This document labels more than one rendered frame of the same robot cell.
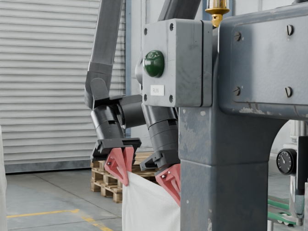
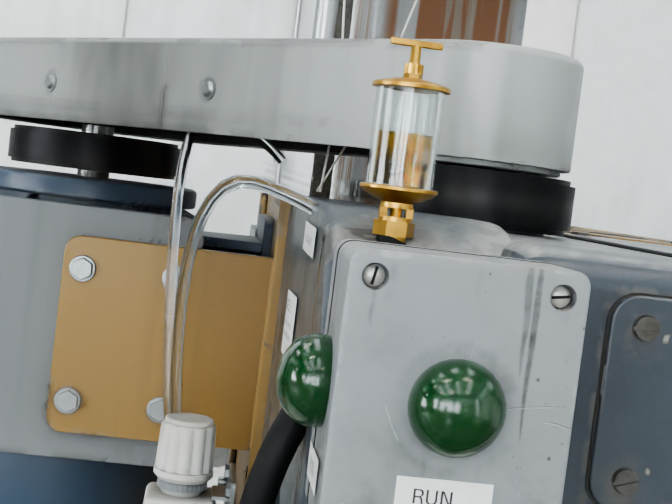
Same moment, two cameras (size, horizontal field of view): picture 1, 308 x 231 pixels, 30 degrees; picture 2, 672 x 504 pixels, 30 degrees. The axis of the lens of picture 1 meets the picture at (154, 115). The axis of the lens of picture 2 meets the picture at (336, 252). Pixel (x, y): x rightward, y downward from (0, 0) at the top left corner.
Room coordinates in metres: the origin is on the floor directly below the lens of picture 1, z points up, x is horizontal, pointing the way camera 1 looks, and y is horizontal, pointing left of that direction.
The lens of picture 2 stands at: (0.51, 0.36, 1.35)
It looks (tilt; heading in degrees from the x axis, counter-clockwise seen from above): 3 degrees down; 292
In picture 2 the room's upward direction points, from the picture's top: 7 degrees clockwise
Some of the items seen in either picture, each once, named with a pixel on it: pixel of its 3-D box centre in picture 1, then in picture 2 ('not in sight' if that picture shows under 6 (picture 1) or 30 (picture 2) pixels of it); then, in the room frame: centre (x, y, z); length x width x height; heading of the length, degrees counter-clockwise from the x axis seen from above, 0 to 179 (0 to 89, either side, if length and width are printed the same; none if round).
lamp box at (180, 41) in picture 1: (176, 64); (441, 393); (0.62, -0.02, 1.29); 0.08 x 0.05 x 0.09; 28
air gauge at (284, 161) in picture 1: (288, 161); not in sight; (0.80, -0.19, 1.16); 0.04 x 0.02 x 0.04; 28
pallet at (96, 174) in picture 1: (152, 174); not in sight; (6.72, 0.02, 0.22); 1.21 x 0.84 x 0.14; 118
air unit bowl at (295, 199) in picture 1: (299, 195); not in sight; (0.81, -0.21, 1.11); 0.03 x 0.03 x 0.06
